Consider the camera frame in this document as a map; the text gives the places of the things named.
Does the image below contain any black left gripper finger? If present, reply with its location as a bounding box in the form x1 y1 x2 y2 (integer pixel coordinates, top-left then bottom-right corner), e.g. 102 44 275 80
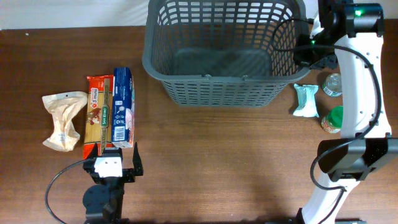
88 142 98 159
132 142 142 170

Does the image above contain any orange spaghetti packet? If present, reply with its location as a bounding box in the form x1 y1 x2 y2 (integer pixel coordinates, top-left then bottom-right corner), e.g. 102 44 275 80
83 75 114 159

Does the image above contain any beige paper pouch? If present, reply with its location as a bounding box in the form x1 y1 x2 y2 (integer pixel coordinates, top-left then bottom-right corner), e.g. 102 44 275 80
42 91 88 152

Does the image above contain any blue cardboard food box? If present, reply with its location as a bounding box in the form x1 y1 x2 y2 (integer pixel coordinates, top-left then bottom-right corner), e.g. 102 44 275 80
111 67 135 149

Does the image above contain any grey plastic shopping basket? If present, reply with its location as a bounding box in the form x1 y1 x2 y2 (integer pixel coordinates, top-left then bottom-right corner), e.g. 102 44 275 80
142 0 309 107

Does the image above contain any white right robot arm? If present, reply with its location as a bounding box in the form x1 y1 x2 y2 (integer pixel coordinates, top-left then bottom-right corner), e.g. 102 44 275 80
294 1 397 223

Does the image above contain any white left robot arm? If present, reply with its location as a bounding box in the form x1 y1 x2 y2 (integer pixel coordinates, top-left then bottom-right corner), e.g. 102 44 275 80
83 144 144 223

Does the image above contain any silver tin can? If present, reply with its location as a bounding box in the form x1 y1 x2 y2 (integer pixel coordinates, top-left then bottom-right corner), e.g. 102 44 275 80
322 73 342 97

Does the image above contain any teal white snack packet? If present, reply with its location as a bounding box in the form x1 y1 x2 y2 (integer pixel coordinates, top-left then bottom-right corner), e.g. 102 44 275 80
293 83 319 118

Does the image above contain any green lid glass jar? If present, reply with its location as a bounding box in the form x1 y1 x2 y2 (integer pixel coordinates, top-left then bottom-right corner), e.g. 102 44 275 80
321 106 343 134

